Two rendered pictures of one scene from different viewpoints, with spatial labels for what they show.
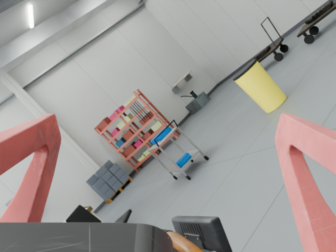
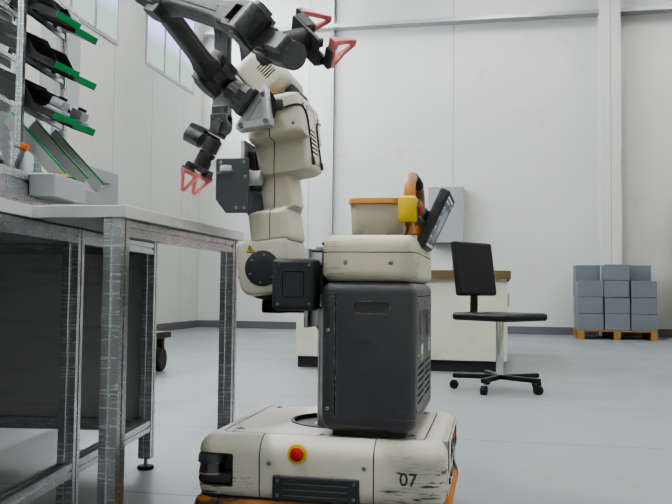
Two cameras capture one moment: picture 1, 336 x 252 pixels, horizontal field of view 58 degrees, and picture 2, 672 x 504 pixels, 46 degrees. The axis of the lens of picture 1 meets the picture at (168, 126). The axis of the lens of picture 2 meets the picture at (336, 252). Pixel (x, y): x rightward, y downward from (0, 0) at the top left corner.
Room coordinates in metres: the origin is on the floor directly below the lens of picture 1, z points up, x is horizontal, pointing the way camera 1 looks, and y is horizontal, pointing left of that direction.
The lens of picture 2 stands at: (-1.21, -1.01, 0.67)
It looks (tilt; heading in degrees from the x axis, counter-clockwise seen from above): 3 degrees up; 37
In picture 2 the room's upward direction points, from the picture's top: 1 degrees clockwise
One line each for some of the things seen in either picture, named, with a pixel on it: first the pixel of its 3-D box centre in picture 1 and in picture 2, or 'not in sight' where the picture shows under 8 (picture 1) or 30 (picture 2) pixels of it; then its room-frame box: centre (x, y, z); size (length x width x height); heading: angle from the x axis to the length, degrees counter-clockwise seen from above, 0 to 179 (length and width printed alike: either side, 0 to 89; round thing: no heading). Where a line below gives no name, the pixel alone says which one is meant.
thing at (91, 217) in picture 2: not in sight; (85, 226); (0.21, 1.02, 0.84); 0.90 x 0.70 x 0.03; 26
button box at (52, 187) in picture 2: not in sight; (58, 189); (0.04, 0.90, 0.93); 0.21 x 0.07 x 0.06; 33
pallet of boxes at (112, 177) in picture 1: (109, 180); (613, 301); (10.48, 2.79, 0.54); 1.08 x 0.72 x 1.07; 116
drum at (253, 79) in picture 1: (260, 87); not in sight; (4.61, -1.44, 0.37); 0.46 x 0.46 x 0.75
